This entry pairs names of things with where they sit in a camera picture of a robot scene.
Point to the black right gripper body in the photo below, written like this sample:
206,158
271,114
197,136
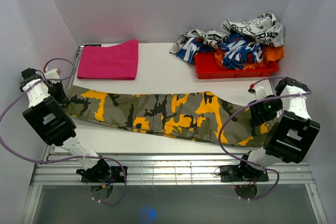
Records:
268,109

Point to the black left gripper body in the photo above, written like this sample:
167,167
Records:
56,89

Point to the camouflage yellow green trousers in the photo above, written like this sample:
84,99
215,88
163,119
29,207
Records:
192,116

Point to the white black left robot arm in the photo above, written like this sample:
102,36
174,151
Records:
45,115

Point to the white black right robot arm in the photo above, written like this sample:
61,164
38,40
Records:
290,137

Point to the orange trousers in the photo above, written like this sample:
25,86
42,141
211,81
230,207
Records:
268,54

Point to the blue white patterned trousers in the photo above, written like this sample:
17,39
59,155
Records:
235,46

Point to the folded pink trousers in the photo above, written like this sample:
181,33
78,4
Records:
118,62

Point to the newspaper print trousers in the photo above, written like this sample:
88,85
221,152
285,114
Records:
264,29

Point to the red plastic tray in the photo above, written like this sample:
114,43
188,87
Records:
207,68

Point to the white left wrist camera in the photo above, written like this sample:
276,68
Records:
52,75

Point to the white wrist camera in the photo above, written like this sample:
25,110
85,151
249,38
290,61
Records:
257,91
52,75

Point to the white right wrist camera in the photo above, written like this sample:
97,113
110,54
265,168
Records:
257,91

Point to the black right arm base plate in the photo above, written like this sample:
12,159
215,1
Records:
228,175

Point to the aluminium table frame rail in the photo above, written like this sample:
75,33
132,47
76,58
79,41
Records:
161,161

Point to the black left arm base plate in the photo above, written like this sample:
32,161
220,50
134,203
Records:
116,176

